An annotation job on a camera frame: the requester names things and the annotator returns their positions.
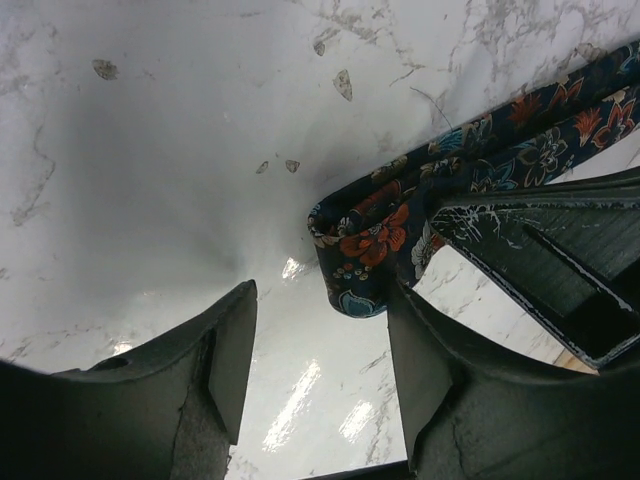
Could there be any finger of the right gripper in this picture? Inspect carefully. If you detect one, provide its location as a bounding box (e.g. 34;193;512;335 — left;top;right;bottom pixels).
429;168;639;370

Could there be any floral navy necktie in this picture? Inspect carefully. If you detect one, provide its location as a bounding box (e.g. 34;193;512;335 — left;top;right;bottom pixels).
307;42;639;318

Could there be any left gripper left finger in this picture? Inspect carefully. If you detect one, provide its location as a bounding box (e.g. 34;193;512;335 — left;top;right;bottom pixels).
1;280;257;479

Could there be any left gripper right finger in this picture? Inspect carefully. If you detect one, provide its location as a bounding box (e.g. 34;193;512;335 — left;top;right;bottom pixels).
387;283;639;479

